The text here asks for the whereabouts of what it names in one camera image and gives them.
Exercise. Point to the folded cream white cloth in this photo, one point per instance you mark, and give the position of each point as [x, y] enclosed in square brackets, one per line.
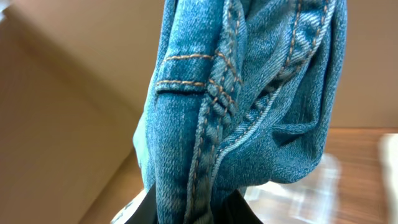
[388, 159]

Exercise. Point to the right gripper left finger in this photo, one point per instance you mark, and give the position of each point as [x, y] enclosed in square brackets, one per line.
[143, 209]

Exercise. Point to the blue denim jeans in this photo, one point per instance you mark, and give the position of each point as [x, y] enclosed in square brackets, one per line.
[241, 95]

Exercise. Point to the clear plastic storage bin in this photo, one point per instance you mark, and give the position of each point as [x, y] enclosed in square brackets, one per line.
[310, 200]

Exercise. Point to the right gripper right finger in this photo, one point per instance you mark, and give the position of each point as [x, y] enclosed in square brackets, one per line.
[235, 210]

